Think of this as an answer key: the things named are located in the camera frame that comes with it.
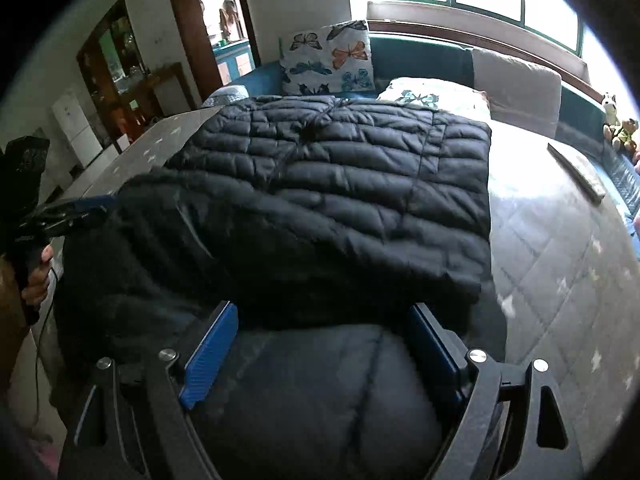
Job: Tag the small patterned pillow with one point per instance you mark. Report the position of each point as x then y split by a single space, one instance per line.
226 95

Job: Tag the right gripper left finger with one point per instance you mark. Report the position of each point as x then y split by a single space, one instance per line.
140 427

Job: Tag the grey cushion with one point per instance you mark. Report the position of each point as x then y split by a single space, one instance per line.
520 93

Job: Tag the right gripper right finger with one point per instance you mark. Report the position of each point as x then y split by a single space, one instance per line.
509 420

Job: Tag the white butterfly pillow flat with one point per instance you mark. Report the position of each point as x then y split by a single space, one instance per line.
439 94

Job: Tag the white refrigerator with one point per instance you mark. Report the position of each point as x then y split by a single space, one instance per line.
76 127

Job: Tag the black puffer jacket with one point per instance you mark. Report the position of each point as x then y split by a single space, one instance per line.
310 269

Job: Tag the wooden door frame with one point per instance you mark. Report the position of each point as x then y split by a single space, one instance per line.
218 39

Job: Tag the plush toys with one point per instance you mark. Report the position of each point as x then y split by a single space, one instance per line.
619 133

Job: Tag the butterfly pillow upright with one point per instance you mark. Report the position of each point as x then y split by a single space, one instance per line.
327 60

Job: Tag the wooden cabinet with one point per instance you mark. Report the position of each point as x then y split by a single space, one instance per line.
129 97

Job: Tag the person's left hand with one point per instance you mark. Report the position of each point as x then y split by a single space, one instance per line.
38 282

